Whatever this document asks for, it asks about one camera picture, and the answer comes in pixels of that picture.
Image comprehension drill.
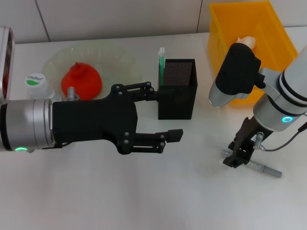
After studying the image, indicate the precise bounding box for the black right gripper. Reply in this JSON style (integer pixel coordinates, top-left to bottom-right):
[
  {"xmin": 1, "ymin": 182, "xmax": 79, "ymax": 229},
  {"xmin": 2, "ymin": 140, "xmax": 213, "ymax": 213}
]
[{"xmin": 125, "ymin": 115, "xmax": 274, "ymax": 170}]

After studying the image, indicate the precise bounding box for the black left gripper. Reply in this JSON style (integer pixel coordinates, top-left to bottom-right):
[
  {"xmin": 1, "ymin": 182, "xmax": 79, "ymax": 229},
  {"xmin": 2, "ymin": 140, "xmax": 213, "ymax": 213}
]
[{"xmin": 51, "ymin": 81, "xmax": 168, "ymax": 156}]

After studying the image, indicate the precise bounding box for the mint green pen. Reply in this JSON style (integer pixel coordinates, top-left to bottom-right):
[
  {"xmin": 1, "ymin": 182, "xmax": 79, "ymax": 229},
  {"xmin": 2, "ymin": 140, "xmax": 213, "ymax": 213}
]
[{"xmin": 157, "ymin": 47, "xmax": 166, "ymax": 87}]

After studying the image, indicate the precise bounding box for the grey marker pen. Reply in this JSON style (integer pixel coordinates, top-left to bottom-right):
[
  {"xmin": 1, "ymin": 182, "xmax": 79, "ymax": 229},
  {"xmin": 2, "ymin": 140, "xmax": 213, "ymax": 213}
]
[{"xmin": 222, "ymin": 149, "xmax": 283, "ymax": 178}]

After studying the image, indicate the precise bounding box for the white paper ball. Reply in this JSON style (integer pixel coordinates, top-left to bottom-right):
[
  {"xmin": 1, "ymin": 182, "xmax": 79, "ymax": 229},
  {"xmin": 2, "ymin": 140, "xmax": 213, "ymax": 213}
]
[{"xmin": 236, "ymin": 35, "xmax": 257, "ymax": 50}]

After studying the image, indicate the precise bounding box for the clear water bottle green label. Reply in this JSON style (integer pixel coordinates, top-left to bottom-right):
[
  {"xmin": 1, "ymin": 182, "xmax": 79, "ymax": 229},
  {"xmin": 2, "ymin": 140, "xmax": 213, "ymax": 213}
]
[{"xmin": 25, "ymin": 72, "xmax": 63, "ymax": 103}]

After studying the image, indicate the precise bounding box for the black mesh pen holder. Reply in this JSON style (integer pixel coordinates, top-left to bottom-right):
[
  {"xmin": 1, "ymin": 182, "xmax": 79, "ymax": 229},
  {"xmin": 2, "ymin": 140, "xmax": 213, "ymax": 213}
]
[{"xmin": 157, "ymin": 58, "xmax": 198, "ymax": 120}]

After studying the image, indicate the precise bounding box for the clear green glass fruit plate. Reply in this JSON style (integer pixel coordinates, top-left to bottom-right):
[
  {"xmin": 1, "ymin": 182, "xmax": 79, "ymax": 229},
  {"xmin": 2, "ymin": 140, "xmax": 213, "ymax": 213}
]
[{"xmin": 43, "ymin": 45, "xmax": 144, "ymax": 101}]

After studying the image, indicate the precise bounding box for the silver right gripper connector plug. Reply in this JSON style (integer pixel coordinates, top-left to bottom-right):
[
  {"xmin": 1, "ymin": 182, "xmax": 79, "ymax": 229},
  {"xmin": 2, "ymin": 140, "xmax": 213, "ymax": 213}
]
[{"xmin": 254, "ymin": 131, "xmax": 264, "ymax": 151}]

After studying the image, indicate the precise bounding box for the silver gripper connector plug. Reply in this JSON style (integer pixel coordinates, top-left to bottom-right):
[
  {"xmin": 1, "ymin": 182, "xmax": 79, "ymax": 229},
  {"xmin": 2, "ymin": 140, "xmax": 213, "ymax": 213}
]
[
  {"xmin": 67, "ymin": 86, "xmax": 80, "ymax": 102},
  {"xmin": 254, "ymin": 131, "xmax": 264, "ymax": 151}
]

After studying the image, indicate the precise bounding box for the yellow plastic bin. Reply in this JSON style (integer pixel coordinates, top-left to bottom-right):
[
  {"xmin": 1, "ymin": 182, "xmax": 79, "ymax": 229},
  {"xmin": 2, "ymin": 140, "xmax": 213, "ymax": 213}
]
[{"xmin": 207, "ymin": 0, "xmax": 299, "ymax": 106}]

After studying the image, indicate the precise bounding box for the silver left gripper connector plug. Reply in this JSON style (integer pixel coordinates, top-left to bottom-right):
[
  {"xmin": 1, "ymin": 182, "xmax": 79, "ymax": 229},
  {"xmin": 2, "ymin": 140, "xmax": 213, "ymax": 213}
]
[{"xmin": 67, "ymin": 86, "xmax": 80, "ymax": 102}]

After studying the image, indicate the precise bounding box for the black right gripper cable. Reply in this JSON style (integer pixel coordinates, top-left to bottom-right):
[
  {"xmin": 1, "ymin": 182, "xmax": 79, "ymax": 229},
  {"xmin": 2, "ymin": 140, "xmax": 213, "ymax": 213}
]
[{"xmin": 260, "ymin": 122, "xmax": 307, "ymax": 152}]

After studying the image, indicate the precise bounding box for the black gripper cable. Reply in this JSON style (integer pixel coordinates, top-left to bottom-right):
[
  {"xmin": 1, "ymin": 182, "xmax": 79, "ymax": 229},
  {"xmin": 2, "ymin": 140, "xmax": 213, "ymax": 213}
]
[
  {"xmin": 42, "ymin": 141, "xmax": 71, "ymax": 150},
  {"xmin": 260, "ymin": 122, "xmax": 307, "ymax": 152}
]

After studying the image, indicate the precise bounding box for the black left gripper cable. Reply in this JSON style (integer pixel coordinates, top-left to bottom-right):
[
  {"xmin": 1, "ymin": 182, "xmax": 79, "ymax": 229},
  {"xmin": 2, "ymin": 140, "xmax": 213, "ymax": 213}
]
[{"xmin": 42, "ymin": 141, "xmax": 71, "ymax": 150}]

